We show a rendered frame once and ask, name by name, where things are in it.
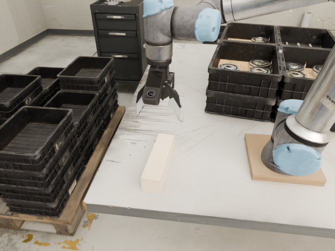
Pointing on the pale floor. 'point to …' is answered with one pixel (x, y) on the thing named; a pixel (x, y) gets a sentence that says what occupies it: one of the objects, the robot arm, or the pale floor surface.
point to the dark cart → (121, 38)
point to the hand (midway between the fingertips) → (158, 121)
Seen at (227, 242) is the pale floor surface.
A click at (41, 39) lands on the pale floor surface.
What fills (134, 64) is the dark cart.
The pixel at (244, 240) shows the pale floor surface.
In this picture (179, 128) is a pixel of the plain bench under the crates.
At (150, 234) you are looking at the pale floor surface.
